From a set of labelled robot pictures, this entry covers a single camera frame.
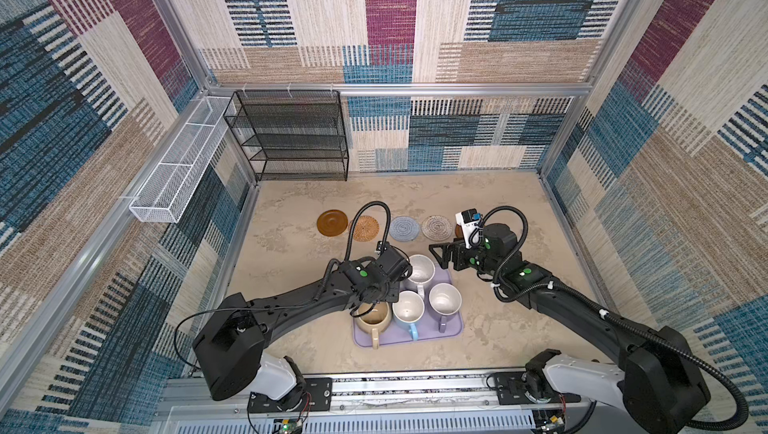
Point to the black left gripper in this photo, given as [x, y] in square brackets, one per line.
[394, 292]

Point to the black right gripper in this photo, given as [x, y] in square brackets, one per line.
[458, 249]

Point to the white speckled mug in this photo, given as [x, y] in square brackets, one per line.
[423, 271]

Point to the multicolour woven round coaster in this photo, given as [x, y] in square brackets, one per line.
[438, 228]

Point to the blue woven round coaster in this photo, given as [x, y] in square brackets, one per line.
[404, 229]

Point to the rattan woven round coaster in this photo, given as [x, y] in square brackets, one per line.
[366, 229]

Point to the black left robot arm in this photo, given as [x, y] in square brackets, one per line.
[230, 346]

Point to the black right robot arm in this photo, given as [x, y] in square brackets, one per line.
[654, 377]

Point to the beige mug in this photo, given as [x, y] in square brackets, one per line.
[373, 320]

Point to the lilac plastic tray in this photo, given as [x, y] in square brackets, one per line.
[427, 327]

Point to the white mug blue handle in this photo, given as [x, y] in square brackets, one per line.
[407, 311]

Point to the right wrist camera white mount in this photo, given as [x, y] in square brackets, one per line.
[468, 221]

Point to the white mug lilac handle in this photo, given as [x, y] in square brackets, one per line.
[446, 301]

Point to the aluminium front rail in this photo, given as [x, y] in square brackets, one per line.
[431, 401]

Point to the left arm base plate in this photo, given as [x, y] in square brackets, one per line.
[300, 395]

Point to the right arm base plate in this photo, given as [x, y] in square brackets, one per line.
[519, 388]

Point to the black wire mesh shelf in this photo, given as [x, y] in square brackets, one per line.
[290, 135]

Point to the white wire mesh basket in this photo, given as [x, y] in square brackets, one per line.
[165, 195]

